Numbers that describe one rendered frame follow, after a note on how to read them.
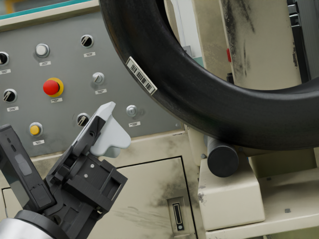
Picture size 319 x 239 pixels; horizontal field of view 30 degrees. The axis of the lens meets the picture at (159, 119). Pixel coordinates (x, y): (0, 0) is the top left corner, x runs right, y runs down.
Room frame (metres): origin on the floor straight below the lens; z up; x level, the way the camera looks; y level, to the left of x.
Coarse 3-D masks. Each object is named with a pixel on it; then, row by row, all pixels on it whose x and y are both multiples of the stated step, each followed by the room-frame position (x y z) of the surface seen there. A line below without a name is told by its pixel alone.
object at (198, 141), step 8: (192, 136) 1.19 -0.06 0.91; (200, 136) 1.19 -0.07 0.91; (192, 144) 1.19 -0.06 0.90; (200, 144) 1.19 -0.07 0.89; (192, 152) 1.19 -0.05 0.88; (200, 152) 1.19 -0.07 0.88; (248, 152) 1.18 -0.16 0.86; (256, 152) 1.18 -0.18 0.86; (264, 152) 1.17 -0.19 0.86; (272, 152) 1.18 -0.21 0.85; (200, 160) 1.19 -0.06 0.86
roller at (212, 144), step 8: (208, 136) 1.13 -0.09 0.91; (208, 144) 0.99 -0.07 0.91; (216, 144) 0.88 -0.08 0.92; (224, 144) 0.87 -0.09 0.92; (232, 144) 0.93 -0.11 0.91; (208, 152) 0.88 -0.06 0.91; (216, 152) 0.84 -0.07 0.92; (224, 152) 0.84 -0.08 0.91; (232, 152) 0.84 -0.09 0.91; (208, 160) 0.84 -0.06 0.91; (216, 160) 0.84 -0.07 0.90; (224, 160) 0.84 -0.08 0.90; (232, 160) 0.84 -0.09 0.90; (216, 168) 0.84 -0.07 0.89; (224, 168) 0.84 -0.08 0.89; (232, 168) 0.84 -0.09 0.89; (224, 176) 0.84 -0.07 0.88
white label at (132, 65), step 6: (132, 60) 0.84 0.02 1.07; (132, 66) 0.86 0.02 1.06; (138, 66) 0.84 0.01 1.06; (132, 72) 0.88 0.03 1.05; (138, 72) 0.85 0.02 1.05; (138, 78) 0.87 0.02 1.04; (144, 78) 0.85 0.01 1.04; (144, 84) 0.87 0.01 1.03; (150, 84) 0.84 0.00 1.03; (150, 90) 0.86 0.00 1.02
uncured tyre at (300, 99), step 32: (128, 0) 0.85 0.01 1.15; (160, 0) 1.11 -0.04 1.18; (128, 32) 0.85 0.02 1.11; (160, 32) 0.84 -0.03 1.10; (160, 64) 0.84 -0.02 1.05; (192, 64) 0.83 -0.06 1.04; (160, 96) 0.87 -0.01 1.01; (192, 96) 0.84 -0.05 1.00; (224, 96) 0.83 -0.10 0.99; (256, 96) 0.83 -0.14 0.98; (288, 96) 0.82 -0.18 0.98; (192, 128) 0.90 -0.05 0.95; (224, 128) 0.86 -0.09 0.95; (256, 128) 0.84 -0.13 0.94; (288, 128) 0.83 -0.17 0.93
